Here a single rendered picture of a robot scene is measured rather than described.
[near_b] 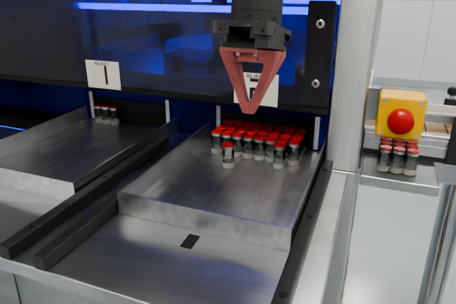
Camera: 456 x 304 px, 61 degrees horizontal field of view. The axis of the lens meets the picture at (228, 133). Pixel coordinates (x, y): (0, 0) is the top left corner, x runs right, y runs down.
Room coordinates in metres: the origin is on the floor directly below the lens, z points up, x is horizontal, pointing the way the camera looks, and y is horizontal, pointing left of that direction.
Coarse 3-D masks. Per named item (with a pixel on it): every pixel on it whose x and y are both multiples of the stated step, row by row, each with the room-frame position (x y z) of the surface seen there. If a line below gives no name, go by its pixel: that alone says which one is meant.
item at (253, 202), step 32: (160, 160) 0.61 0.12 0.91; (192, 160) 0.69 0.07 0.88; (320, 160) 0.64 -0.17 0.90; (128, 192) 0.52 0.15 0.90; (160, 192) 0.56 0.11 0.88; (192, 192) 0.56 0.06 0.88; (224, 192) 0.56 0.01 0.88; (256, 192) 0.56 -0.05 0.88; (288, 192) 0.56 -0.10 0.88; (192, 224) 0.46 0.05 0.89; (224, 224) 0.44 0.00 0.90; (256, 224) 0.43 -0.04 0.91; (288, 224) 0.47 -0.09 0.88
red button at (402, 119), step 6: (390, 114) 0.59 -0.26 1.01; (396, 114) 0.58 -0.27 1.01; (402, 114) 0.58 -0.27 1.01; (408, 114) 0.58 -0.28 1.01; (390, 120) 0.58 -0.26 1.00; (396, 120) 0.58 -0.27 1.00; (402, 120) 0.58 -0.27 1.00; (408, 120) 0.57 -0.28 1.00; (414, 120) 0.58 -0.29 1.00; (390, 126) 0.58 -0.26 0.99; (396, 126) 0.58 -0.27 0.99; (402, 126) 0.58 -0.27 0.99; (408, 126) 0.57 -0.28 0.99; (396, 132) 0.58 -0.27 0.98; (402, 132) 0.58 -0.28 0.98
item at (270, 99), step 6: (246, 78) 0.70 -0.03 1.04; (252, 78) 0.70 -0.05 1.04; (258, 78) 0.70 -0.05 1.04; (276, 78) 0.68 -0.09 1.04; (246, 84) 0.70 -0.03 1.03; (252, 84) 0.70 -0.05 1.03; (270, 84) 0.69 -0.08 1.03; (276, 84) 0.68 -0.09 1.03; (234, 90) 0.71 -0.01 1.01; (270, 90) 0.69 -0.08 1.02; (276, 90) 0.68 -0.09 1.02; (234, 96) 0.71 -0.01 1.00; (264, 96) 0.69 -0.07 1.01; (270, 96) 0.69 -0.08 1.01; (276, 96) 0.68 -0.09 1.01; (264, 102) 0.69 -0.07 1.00; (270, 102) 0.69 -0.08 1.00; (276, 102) 0.68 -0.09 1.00
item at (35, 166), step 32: (32, 128) 0.78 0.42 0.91; (64, 128) 0.86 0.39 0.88; (96, 128) 0.86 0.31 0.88; (128, 128) 0.86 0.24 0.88; (160, 128) 0.78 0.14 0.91; (0, 160) 0.69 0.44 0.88; (32, 160) 0.69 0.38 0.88; (64, 160) 0.69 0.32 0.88; (96, 160) 0.69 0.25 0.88; (32, 192) 0.56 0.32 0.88; (64, 192) 0.54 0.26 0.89
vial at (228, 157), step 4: (224, 148) 0.65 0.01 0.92; (228, 148) 0.65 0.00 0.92; (232, 148) 0.65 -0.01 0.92; (224, 152) 0.65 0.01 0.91; (228, 152) 0.65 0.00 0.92; (232, 152) 0.65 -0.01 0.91; (224, 156) 0.65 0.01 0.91; (228, 156) 0.65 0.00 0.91; (232, 156) 0.65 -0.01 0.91; (224, 160) 0.65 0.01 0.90; (228, 160) 0.65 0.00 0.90; (232, 160) 0.65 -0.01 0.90; (224, 164) 0.65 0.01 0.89; (228, 164) 0.65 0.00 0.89; (232, 164) 0.65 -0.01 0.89; (228, 168) 0.65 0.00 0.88
